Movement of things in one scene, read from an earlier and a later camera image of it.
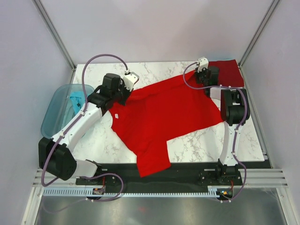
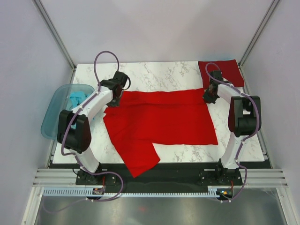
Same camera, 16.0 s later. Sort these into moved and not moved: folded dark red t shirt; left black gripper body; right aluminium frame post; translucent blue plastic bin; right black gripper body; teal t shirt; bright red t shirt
Moved: bright red t shirt; left black gripper body; right black gripper body
Not moved: right aluminium frame post; folded dark red t shirt; translucent blue plastic bin; teal t shirt
